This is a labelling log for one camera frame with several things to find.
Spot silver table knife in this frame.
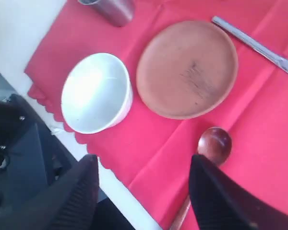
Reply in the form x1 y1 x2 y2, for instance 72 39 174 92
212 16 288 74

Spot dark wooden spoon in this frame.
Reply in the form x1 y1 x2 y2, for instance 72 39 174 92
169 127 232 230

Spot pale green ceramic bowl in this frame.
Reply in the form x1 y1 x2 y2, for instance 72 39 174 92
60 53 133 134

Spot red table cloth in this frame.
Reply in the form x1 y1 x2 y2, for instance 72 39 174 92
24 0 288 230

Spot brown wooden plate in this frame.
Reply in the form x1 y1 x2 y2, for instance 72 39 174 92
136 21 238 120

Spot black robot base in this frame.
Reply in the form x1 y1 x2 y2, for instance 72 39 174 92
0 94 76 208

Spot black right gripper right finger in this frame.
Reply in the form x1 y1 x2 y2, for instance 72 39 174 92
189 154 288 230

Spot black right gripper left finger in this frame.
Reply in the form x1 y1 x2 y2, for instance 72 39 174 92
0 154 99 230

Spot stainless steel cup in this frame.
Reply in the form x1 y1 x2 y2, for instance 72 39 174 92
78 0 135 27

